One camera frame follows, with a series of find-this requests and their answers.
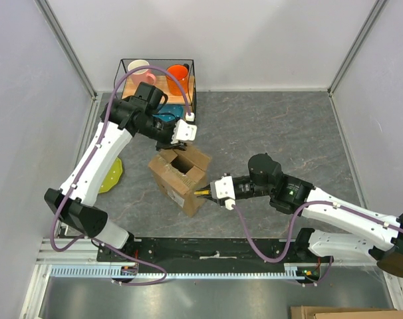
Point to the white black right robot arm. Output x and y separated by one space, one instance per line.
368 235

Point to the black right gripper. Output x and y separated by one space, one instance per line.
219 201

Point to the brown cardboard express box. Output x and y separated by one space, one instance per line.
179 173

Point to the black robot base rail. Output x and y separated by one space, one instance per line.
215 256

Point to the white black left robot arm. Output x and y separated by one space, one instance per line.
73 202

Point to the green dotted plate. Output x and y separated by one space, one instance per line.
112 177

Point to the black wire wooden shelf rack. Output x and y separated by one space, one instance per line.
181 90

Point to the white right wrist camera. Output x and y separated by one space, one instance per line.
222 192

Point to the yellow utility knife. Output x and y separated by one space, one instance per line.
202 193

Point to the blue dotted plate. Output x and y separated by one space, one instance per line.
171 112

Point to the pink ceramic mug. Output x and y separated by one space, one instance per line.
144 75

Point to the cardboard sheet in corner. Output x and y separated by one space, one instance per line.
315 312

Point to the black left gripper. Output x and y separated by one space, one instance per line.
168 145

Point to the orange ceramic mug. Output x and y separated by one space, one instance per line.
178 73

